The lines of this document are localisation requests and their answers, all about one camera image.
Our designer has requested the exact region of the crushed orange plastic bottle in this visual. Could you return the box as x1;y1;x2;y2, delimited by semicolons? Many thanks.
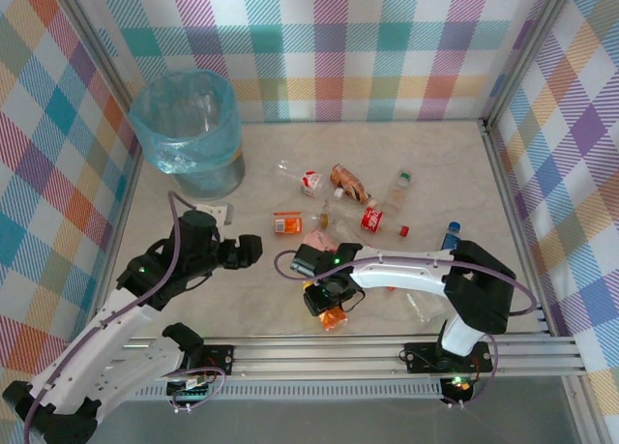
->
316;306;350;333

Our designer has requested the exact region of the pink label plastic bottle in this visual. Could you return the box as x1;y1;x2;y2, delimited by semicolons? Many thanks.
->
302;229;340;254

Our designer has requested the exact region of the red cola label bottle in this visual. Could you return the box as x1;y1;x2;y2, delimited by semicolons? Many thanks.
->
359;206;412;238

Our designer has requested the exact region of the clear bottle red white label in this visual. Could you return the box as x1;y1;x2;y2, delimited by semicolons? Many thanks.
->
276;160;326;197

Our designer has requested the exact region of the brown label plastic bottle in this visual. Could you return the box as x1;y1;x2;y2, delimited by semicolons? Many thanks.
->
329;163;373;207

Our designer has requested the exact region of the clear bottle green cap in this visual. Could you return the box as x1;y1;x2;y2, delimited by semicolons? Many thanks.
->
385;170;414;219

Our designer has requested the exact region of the blue label bottle blue cap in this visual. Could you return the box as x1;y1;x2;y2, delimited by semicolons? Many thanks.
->
438;221;464;254

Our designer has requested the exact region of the clear round waste bin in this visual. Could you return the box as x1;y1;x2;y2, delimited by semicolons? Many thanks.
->
128;69;247;201

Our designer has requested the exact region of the blue plastic bin liner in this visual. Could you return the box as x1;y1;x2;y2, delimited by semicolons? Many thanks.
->
128;69;245;174

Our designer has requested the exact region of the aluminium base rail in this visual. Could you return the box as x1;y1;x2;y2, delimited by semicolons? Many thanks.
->
115;335;589;378

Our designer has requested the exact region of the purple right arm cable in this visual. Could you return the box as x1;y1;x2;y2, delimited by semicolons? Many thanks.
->
274;249;539;410

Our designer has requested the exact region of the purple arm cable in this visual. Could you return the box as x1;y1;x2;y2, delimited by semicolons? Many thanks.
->
21;191;228;444
274;249;539;410

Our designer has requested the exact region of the aluminium side floor rail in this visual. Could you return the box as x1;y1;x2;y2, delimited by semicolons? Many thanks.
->
480;118;555;339
114;148;145;290

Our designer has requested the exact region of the grey slotted cable duct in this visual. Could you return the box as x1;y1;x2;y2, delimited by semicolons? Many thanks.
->
134;383;445;400

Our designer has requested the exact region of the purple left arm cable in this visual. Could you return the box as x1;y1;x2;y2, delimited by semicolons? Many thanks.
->
21;191;228;444

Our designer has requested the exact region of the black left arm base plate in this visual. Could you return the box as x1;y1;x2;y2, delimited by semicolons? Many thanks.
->
200;344;236;375

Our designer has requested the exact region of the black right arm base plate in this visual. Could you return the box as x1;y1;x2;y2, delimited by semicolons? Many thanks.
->
402;340;495;373

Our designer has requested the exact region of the aluminium frame post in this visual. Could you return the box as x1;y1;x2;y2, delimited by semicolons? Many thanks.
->
483;0;570;126
60;0;149;143

